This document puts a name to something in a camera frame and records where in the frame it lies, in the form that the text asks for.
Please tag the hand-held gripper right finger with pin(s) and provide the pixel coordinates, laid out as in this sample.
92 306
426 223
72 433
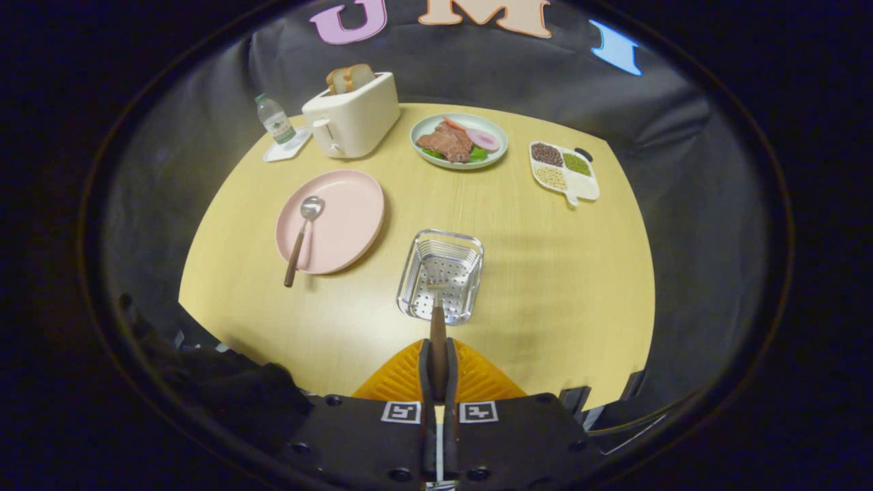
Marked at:
518 443

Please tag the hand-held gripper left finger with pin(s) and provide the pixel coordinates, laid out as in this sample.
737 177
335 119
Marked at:
368 443

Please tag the dark cloth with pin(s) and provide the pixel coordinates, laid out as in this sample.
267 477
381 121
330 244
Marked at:
225 389

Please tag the perforated metal basket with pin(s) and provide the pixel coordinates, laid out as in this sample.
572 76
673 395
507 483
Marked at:
457 269

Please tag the pink round plate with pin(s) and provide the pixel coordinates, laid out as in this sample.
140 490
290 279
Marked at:
348 218

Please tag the white divided bean dish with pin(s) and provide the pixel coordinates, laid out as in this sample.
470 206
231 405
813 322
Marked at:
583 185

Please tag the green lettuce leaf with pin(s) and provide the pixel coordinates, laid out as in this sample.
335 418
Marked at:
479 155

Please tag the small white square coaster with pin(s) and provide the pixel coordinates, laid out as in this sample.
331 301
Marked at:
293 146

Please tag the pink ham slice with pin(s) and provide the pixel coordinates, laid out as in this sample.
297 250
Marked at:
483 139

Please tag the brown meat slice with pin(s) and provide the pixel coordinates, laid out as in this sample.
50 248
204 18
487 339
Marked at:
447 143

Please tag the light green food plate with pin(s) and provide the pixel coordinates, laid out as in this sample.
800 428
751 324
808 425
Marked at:
494 129

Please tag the orange carrot piece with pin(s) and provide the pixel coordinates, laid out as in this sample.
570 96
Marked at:
453 124

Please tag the white toaster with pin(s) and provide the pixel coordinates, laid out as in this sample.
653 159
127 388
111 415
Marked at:
361 116

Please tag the clear plastic water bottle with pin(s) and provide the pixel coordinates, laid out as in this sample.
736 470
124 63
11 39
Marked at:
276 123

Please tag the black backdrop cloth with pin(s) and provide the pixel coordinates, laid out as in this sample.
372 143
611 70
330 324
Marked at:
511 75

